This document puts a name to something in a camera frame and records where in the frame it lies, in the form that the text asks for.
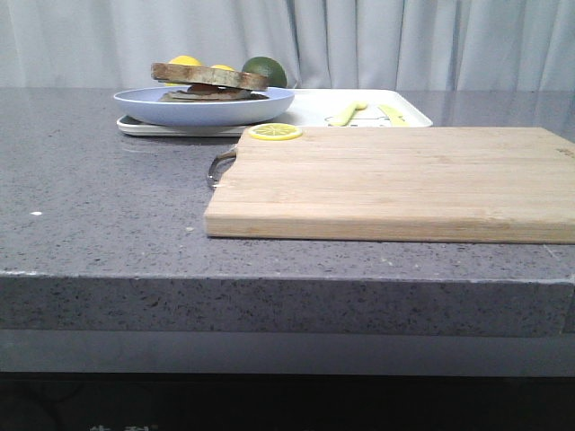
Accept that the metal cutting board handle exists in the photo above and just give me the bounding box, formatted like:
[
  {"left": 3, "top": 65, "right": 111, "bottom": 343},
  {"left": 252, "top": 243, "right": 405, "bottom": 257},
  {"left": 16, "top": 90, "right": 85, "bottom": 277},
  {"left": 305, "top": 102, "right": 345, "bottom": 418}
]
[{"left": 206, "top": 146, "right": 237, "bottom": 189}]

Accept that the green lime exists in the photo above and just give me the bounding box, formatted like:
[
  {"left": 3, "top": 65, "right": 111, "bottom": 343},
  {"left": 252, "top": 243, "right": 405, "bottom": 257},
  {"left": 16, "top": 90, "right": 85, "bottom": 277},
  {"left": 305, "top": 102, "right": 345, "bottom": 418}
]
[{"left": 242, "top": 57, "right": 288, "bottom": 88}]

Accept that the white rectangular tray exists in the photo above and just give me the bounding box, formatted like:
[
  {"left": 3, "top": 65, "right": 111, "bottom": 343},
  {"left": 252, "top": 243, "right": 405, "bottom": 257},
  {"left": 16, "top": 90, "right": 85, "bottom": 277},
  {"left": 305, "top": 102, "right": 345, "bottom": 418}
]
[{"left": 117, "top": 89, "right": 433, "bottom": 137}]

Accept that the wooden cutting board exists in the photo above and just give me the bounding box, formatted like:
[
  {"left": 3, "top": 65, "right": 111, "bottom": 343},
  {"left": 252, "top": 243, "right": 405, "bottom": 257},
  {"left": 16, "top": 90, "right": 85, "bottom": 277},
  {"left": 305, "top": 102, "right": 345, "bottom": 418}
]
[{"left": 204, "top": 127, "right": 574, "bottom": 244}]

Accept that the yellow plastic knife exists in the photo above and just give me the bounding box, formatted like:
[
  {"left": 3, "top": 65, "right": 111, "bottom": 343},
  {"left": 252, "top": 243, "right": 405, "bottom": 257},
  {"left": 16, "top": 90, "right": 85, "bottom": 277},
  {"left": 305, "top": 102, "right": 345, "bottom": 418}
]
[{"left": 378, "top": 104, "right": 409, "bottom": 127}]

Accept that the bread slice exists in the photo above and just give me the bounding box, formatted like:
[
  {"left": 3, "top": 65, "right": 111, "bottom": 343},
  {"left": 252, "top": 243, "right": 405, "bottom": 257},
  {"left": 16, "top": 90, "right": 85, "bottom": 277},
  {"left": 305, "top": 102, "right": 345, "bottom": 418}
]
[
  {"left": 159, "top": 87, "right": 268, "bottom": 102},
  {"left": 151, "top": 63, "right": 269, "bottom": 91}
]

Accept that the large yellow lemon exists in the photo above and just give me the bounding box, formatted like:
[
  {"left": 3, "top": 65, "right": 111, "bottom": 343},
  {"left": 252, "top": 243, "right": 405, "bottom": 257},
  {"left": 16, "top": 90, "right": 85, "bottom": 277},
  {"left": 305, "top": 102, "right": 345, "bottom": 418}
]
[{"left": 168, "top": 55, "right": 203, "bottom": 66}]

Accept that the white curtain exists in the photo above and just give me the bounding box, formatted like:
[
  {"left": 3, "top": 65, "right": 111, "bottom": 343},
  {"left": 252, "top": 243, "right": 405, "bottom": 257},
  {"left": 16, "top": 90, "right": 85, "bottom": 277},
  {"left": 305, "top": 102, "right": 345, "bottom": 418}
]
[{"left": 1, "top": 1, "right": 574, "bottom": 91}]

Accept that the light blue round plate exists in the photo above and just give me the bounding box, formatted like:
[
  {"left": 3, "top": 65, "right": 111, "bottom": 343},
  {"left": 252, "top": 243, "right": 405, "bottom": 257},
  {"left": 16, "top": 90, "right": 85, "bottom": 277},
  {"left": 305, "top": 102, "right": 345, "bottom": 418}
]
[{"left": 114, "top": 87, "right": 295, "bottom": 127}]

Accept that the fried egg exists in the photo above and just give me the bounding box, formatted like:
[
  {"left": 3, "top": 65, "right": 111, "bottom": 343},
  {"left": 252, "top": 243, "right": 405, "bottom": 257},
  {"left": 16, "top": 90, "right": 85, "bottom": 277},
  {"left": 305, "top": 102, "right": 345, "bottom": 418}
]
[{"left": 187, "top": 83, "right": 242, "bottom": 94}]

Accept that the small yellow lemon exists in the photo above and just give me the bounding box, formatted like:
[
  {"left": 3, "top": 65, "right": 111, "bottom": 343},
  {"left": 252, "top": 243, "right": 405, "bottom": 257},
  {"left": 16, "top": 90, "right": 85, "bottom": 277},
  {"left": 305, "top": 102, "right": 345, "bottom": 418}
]
[{"left": 210, "top": 64, "right": 235, "bottom": 72}]

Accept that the yellow lemon slice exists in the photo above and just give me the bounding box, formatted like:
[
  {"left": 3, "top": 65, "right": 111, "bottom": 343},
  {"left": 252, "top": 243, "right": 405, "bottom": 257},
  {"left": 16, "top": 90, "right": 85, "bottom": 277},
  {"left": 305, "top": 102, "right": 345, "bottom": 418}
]
[{"left": 247, "top": 122, "right": 303, "bottom": 141}]

